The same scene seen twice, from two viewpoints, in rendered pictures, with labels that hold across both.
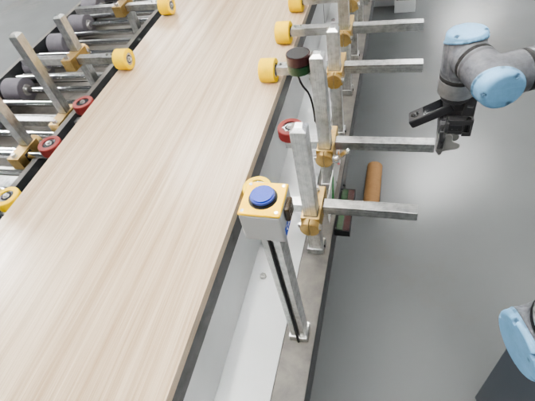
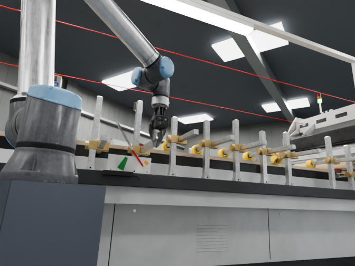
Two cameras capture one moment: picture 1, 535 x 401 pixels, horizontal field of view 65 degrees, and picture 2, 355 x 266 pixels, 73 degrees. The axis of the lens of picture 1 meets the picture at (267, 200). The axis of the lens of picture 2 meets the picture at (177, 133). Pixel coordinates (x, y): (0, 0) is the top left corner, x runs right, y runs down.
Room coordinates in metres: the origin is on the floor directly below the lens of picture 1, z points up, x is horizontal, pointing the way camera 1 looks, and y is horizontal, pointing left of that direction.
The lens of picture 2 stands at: (0.03, -1.42, 0.59)
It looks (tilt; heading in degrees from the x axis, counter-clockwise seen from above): 14 degrees up; 44
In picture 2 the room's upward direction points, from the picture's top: 3 degrees clockwise
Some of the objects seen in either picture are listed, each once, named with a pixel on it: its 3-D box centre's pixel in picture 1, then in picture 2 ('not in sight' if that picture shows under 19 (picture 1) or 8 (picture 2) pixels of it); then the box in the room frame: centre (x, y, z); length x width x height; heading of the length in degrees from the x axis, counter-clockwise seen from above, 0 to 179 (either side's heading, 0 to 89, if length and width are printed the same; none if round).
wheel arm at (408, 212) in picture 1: (331, 207); (101, 145); (0.71, -0.16, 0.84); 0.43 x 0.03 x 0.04; 65
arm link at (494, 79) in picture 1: (493, 75); (145, 78); (0.70, -0.53, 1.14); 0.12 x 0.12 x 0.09; 88
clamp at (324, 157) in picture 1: (326, 145); (138, 150); (0.94, -0.21, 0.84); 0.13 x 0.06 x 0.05; 155
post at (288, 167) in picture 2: not in sight; (287, 160); (2.05, -0.73, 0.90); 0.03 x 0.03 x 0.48; 65
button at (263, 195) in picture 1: (263, 196); not in sight; (0.45, 0.01, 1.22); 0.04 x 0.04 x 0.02
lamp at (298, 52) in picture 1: (302, 89); not in sight; (0.94, -0.17, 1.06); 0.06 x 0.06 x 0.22; 65
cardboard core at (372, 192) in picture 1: (372, 187); not in sight; (1.42, -0.55, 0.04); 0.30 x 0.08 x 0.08; 155
